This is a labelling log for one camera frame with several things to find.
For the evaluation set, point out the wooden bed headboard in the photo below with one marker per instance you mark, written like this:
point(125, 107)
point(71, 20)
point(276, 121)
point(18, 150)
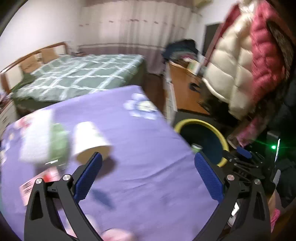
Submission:
point(13, 74)

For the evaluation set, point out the white nightstand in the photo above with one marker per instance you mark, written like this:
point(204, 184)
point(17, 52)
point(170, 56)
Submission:
point(8, 115)

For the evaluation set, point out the metal can in bin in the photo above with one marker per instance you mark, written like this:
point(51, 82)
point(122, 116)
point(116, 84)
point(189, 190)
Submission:
point(196, 148)

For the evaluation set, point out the pink carton box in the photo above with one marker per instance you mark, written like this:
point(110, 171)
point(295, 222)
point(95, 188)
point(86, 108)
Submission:
point(49, 175)

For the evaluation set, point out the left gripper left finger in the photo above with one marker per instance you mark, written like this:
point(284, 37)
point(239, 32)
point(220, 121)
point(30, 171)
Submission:
point(42, 221)

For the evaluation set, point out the green wet wipes pack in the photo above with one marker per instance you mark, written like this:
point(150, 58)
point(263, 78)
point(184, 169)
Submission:
point(59, 144)

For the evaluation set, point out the white puffer jacket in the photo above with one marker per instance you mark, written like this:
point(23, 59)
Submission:
point(228, 74)

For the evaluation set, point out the green plaid bed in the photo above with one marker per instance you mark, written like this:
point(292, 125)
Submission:
point(68, 77)

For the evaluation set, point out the purple floral table cloth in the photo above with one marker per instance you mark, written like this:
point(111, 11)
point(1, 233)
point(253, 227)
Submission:
point(148, 188)

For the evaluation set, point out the red puffer jacket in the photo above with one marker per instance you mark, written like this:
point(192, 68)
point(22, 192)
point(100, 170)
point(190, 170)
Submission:
point(267, 63)

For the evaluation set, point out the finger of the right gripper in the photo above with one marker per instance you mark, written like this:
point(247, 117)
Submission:
point(243, 152)

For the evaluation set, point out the brown left pillow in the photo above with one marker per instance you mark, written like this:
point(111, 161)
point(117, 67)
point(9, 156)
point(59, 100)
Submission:
point(30, 64)

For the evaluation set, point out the wooden desk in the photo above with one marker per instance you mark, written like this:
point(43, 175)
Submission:
point(184, 99)

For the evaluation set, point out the brown pillow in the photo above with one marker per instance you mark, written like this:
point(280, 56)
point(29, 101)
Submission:
point(49, 55)
point(30, 64)

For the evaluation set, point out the yellow rimmed trash bin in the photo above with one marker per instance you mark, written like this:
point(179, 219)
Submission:
point(201, 133)

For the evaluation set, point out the pink white curtain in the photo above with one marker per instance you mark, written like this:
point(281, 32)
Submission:
point(135, 27)

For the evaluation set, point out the white bubble wrap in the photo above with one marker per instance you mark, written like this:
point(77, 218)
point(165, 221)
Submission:
point(35, 131)

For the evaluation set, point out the brown right pillow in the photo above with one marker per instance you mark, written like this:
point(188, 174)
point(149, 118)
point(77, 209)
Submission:
point(49, 55)

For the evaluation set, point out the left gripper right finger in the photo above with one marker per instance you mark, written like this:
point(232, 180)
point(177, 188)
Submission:
point(242, 212)

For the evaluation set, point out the white paper cup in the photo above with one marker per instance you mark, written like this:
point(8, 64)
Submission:
point(88, 139)

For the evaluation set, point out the pile of clothes on desk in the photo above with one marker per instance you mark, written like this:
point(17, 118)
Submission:
point(185, 48)

